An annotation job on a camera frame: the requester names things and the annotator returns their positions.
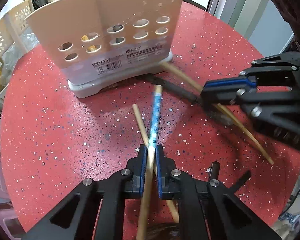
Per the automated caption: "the beige plastic utensil holder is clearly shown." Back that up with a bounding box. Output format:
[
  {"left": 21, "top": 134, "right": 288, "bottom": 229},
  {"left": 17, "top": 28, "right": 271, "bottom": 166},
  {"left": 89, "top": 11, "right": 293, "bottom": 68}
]
[{"left": 26, "top": 0, "right": 183, "bottom": 98}]

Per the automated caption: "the plain wooden chopstick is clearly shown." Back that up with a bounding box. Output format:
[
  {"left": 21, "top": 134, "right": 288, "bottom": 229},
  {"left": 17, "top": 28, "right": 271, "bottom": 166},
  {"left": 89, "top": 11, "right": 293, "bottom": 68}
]
[{"left": 132, "top": 104, "right": 179, "bottom": 223}]

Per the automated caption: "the pink plastic stool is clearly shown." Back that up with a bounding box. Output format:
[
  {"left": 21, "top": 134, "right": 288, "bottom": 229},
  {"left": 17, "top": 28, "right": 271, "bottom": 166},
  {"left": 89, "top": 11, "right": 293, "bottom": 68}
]
[{"left": 0, "top": 139, "right": 26, "bottom": 238}]

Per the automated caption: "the white perforated plastic shelf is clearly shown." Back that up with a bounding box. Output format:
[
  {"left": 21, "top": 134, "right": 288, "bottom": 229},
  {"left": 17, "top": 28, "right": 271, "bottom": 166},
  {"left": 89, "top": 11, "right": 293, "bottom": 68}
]
[{"left": 0, "top": 0, "right": 39, "bottom": 103}]

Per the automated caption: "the long bamboo chopstick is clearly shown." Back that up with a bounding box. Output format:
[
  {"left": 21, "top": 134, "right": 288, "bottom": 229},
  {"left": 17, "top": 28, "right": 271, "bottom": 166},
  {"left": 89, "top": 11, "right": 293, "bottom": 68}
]
[{"left": 159, "top": 62, "right": 274, "bottom": 165}]

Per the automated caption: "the black handled metal spoon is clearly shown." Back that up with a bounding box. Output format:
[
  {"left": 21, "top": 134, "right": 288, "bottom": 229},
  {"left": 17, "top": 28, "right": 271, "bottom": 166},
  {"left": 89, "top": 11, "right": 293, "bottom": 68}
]
[{"left": 136, "top": 74, "right": 234, "bottom": 126}]

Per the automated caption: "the blue patterned wooden chopstick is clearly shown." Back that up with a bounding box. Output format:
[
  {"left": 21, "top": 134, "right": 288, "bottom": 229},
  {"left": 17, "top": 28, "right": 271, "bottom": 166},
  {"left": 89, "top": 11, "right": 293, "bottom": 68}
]
[{"left": 136, "top": 85, "right": 162, "bottom": 239}]

